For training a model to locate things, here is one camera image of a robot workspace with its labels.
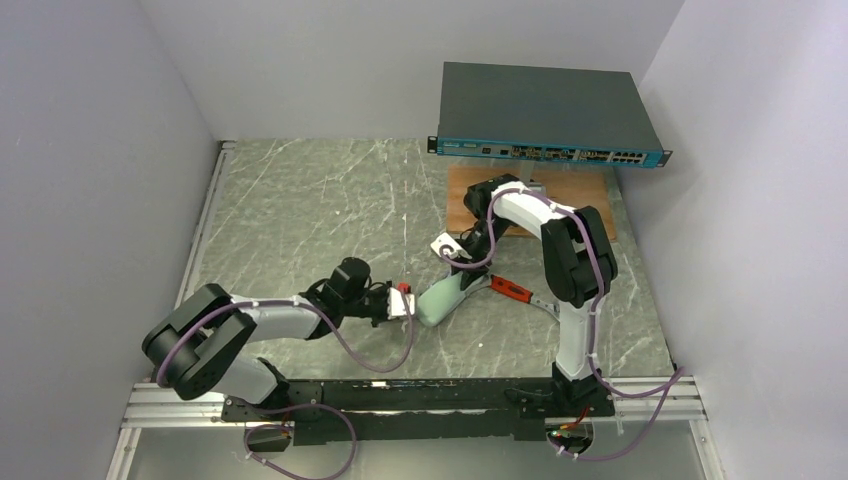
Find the mint green umbrella case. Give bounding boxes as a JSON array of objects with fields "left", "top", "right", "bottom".
[{"left": 416, "top": 273, "right": 491, "bottom": 327}]

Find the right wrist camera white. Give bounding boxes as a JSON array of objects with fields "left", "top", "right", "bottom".
[{"left": 430, "top": 232, "right": 469, "bottom": 261}]

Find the red handled adjustable wrench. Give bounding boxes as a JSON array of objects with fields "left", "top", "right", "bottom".
[{"left": 489, "top": 275, "right": 559, "bottom": 319}]

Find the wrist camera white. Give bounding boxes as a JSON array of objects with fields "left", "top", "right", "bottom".
[
  {"left": 387, "top": 283, "right": 416, "bottom": 320},
  {"left": 430, "top": 232, "right": 469, "bottom": 261}
]

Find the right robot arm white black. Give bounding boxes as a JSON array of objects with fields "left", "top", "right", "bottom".
[{"left": 440, "top": 174, "right": 618, "bottom": 400}]

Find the wooden board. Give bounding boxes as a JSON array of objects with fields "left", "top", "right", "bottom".
[{"left": 446, "top": 165, "right": 617, "bottom": 242}]

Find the network switch blue front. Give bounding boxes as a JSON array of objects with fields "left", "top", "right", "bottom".
[{"left": 427, "top": 62, "right": 672, "bottom": 169}]

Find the grey metal stand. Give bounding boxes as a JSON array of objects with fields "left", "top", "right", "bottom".
[{"left": 518, "top": 161, "right": 544, "bottom": 193}]

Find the aluminium rail frame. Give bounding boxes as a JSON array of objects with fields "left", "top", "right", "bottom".
[{"left": 109, "top": 139, "right": 725, "bottom": 479}]

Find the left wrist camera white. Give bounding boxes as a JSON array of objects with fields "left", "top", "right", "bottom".
[{"left": 387, "top": 283, "right": 416, "bottom": 320}]

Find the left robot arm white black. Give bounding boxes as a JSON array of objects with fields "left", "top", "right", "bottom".
[{"left": 141, "top": 257, "right": 416, "bottom": 409}]

